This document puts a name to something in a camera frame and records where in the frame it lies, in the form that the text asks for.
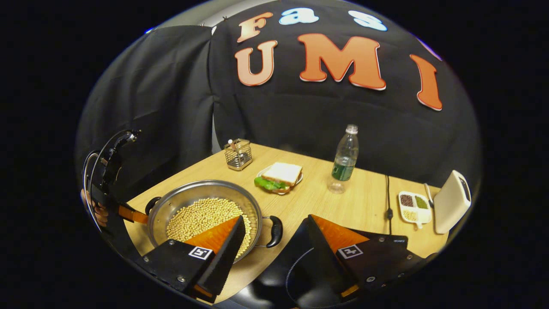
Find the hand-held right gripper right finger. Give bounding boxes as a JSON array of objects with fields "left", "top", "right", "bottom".
[{"left": 305, "top": 214, "right": 439, "bottom": 301}]

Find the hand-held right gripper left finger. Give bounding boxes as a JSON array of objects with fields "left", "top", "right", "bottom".
[{"left": 136, "top": 215, "right": 247, "bottom": 301}]

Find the black induction cooktop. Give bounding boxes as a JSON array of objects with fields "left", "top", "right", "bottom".
[{"left": 223, "top": 215, "right": 409, "bottom": 309}]

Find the steel pot with black handles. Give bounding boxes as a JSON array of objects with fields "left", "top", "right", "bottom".
[{"left": 145, "top": 179, "right": 284, "bottom": 264}]

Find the pile of soybeans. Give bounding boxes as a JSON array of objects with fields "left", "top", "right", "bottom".
[{"left": 166, "top": 197, "right": 253, "bottom": 258}]

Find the clear plastic water bottle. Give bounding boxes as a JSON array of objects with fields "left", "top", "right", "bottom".
[{"left": 327, "top": 124, "right": 360, "bottom": 194}]

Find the sandwich with lettuce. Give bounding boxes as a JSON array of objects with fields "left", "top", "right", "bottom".
[{"left": 254, "top": 162, "right": 303, "bottom": 192}]

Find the white divided grain tray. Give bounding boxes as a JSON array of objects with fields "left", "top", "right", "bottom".
[{"left": 398, "top": 191, "right": 433, "bottom": 227}]

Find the white toaster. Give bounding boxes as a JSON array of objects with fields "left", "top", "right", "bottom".
[{"left": 433, "top": 170, "right": 472, "bottom": 234}]

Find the black backdrop cloth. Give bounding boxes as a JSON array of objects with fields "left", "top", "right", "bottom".
[{"left": 75, "top": 0, "right": 483, "bottom": 202}]

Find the black power cable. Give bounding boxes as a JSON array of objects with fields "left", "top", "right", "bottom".
[{"left": 384, "top": 174, "right": 394, "bottom": 236}]

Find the metal wire basket holder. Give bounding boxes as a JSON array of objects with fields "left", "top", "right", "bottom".
[{"left": 224, "top": 138, "right": 253, "bottom": 171}]

